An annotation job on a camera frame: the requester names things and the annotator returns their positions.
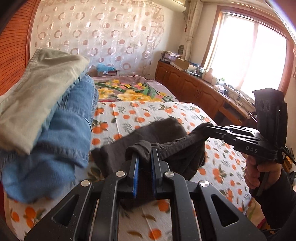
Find open cardboard box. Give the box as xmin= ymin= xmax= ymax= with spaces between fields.
xmin=173 ymin=57 xmax=194 ymax=70

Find folded beige pants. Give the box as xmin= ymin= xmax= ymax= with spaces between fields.
xmin=0 ymin=47 xmax=90 ymax=155

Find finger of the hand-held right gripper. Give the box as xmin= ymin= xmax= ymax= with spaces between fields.
xmin=203 ymin=123 xmax=234 ymax=140

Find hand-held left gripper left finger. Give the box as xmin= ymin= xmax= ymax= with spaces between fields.
xmin=24 ymin=152 xmax=140 ymax=241

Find sheer circle pattern curtain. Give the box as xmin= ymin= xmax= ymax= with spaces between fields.
xmin=30 ymin=0 xmax=165 ymax=77

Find floral blanket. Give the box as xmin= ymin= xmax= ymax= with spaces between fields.
xmin=92 ymin=75 xmax=180 ymax=104

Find orange fruit print bedsheet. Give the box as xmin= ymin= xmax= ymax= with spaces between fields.
xmin=5 ymin=101 xmax=267 ymax=241

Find wooden slatted wardrobe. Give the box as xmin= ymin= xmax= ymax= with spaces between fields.
xmin=0 ymin=0 xmax=41 ymax=96

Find person's right hand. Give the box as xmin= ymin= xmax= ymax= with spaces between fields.
xmin=244 ymin=154 xmax=283 ymax=193

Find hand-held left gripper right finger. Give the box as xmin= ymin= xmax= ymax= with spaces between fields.
xmin=150 ymin=148 xmax=267 ymax=241

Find black pants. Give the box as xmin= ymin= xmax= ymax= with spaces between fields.
xmin=91 ymin=116 xmax=212 ymax=209

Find wooden side cabinet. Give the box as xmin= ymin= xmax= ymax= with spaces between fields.
xmin=154 ymin=60 xmax=258 ymax=126

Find wooden framed window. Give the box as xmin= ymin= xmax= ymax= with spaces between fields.
xmin=201 ymin=4 xmax=296 ymax=100

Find folded blue jeans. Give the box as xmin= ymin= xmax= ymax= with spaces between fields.
xmin=0 ymin=111 xmax=93 ymax=204
xmin=43 ymin=74 xmax=100 ymax=139

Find person's right forearm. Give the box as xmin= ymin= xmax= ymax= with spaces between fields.
xmin=249 ymin=166 xmax=296 ymax=233

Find cardboard box with blue cloth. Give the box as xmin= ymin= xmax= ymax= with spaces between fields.
xmin=95 ymin=63 xmax=117 ymax=77

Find pile of papers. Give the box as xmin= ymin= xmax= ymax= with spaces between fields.
xmin=160 ymin=50 xmax=182 ymax=63

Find beige window curtain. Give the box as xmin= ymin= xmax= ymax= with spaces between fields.
xmin=183 ymin=0 xmax=204 ymax=68

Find white plastic jug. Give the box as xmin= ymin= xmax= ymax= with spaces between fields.
xmin=203 ymin=68 xmax=215 ymax=83

